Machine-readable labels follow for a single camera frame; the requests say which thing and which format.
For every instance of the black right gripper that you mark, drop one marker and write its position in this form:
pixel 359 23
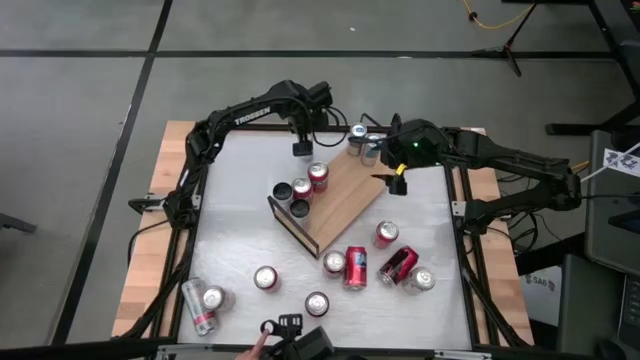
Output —
pixel 420 145

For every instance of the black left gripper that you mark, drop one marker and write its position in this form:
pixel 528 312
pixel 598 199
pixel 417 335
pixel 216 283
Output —
pixel 302 127

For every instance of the red soda can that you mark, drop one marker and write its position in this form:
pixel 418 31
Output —
pixel 318 175

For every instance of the red Fanta strawberry can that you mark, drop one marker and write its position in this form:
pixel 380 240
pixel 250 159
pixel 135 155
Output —
pixel 385 234
pixel 355 267
pixel 266 278
pixel 302 189

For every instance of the silver Celsius can black top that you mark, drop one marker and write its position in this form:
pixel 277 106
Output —
pixel 300 208
pixel 282 191

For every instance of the plain silver beverage can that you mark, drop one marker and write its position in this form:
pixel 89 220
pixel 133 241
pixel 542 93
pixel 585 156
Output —
pixel 212 298

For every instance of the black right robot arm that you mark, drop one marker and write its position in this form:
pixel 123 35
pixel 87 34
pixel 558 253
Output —
pixel 510 160

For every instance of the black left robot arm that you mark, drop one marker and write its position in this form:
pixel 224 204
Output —
pixel 250 114

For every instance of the yellow tag on gripper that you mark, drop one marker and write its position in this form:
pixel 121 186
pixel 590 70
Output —
pixel 400 170

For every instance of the silver and teal energy can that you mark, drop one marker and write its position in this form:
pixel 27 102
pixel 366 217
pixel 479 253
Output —
pixel 357 137
pixel 370 148

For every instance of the red Star Wars cola can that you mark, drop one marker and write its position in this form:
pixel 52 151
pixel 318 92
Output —
pixel 398 266
pixel 317 304

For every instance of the red Coca-Cola can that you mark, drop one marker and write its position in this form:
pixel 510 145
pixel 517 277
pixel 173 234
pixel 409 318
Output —
pixel 334 262

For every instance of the silver can with red print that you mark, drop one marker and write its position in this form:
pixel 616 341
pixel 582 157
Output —
pixel 420 280

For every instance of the white table cover sheet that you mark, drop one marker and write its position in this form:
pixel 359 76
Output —
pixel 250 240

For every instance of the black tripod stand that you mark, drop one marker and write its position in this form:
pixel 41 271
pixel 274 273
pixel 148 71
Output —
pixel 505 49

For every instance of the white labelled box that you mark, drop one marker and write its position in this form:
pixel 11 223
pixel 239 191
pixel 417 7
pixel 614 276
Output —
pixel 540 295

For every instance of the silver can with pink band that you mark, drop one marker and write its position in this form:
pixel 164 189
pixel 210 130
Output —
pixel 200 310

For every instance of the black desk base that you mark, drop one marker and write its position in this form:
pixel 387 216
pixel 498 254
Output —
pixel 575 129

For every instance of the person's hand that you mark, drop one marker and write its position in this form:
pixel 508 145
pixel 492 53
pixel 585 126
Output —
pixel 255 350

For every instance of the grey equipment cabinet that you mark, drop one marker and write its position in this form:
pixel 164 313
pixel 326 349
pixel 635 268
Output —
pixel 590 310
pixel 615 235

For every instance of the white printed paper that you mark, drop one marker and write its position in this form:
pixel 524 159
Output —
pixel 622 162

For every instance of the black tablet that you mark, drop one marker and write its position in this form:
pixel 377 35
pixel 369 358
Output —
pixel 625 220

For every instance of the dark keyboard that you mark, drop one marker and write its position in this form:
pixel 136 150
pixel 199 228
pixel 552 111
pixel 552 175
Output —
pixel 631 310

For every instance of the black furniture foot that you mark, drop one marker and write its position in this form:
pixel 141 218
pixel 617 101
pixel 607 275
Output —
pixel 17 222

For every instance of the black crossbar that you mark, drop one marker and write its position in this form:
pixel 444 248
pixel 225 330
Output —
pixel 75 347

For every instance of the silver corner bracket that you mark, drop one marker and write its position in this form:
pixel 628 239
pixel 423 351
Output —
pixel 457 207

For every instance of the black camera with mount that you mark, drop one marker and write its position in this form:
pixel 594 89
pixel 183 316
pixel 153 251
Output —
pixel 300 342

